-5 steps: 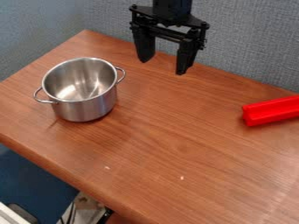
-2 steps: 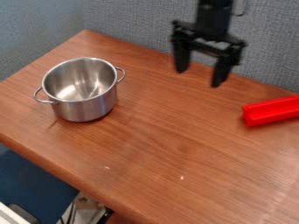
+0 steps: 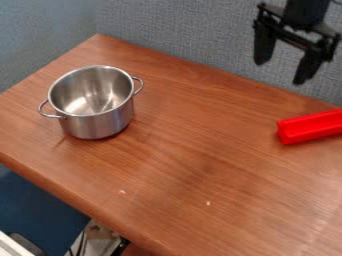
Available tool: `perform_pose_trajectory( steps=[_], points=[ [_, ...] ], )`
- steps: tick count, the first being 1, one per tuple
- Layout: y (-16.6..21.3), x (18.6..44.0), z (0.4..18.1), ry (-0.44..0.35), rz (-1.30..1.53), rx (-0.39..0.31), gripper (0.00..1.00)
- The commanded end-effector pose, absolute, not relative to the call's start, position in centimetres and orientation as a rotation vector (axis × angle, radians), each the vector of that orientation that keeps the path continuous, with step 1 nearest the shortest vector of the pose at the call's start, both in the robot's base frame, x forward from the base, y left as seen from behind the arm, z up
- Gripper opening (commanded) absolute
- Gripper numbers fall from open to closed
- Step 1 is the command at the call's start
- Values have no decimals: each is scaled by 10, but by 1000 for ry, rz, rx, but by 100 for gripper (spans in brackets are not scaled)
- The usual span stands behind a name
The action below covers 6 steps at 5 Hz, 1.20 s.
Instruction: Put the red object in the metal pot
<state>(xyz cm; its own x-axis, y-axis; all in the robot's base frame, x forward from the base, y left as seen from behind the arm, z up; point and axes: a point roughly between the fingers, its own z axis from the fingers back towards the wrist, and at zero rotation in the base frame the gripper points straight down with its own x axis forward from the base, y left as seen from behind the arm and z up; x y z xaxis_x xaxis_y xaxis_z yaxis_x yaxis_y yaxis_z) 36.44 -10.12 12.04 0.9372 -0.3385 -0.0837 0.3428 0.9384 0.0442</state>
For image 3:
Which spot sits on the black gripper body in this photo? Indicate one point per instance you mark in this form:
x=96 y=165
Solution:
x=299 y=24

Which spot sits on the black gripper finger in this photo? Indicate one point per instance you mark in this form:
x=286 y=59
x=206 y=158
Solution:
x=263 y=41
x=309 y=66

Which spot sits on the red rectangular block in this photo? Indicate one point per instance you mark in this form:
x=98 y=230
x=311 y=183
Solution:
x=309 y=127

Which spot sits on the stainless steel pot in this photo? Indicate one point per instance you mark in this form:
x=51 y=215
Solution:
x=91 y=100

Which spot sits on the white object at corner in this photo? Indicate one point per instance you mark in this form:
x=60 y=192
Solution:
x=11 y=248

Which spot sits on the metal table leg bracket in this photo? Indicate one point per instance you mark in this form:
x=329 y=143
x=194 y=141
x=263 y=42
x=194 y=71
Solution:
x=98 y=241

